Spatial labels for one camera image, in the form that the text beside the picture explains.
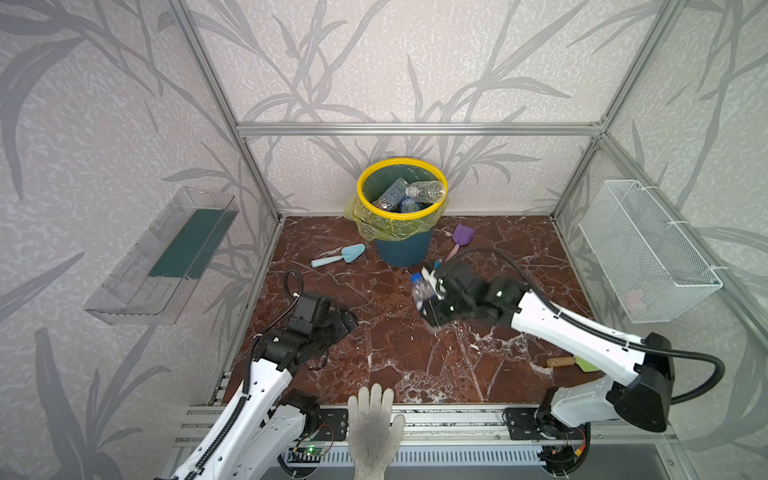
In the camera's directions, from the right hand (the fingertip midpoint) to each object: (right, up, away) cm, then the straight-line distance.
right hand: (427, 300), depth 76 cm
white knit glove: (-13, -32, -4) cm, 35 cm away
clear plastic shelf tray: (-61, +7, -11) cm, 62 cm away
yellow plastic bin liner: (-15, +19, +11) cm, 27 cm away
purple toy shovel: (+17, +17, +39) cm, 46 cm away
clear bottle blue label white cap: (-5, +26, +16) cm, 31 cm away
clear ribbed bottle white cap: (0, +29, +5) cm, 29 cm away
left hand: (-20, -5, +2) cm, 20 cm away
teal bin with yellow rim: (-9, +27, +17) cm, 33 cm away
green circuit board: (-29, -35, -5) cm, 46 cm away
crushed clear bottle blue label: (-1, +3, 0) cm, 3 cm away
